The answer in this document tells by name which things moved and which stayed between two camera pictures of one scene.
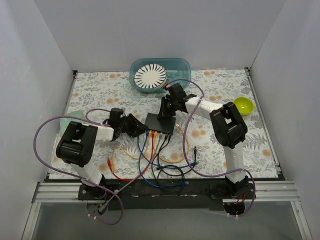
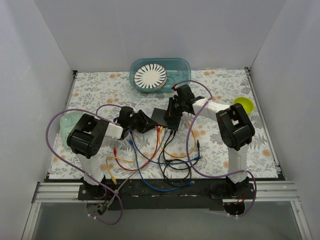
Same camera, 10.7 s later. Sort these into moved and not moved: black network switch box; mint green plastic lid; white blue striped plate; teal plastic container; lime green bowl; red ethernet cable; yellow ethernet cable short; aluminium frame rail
Moved: yellow ethernet cable short; red ethernet cable; black network switch box
Not moved: white blue striped plate; mint green plastic lid; aluminium frame rail; lime green bowl; teal plastic container
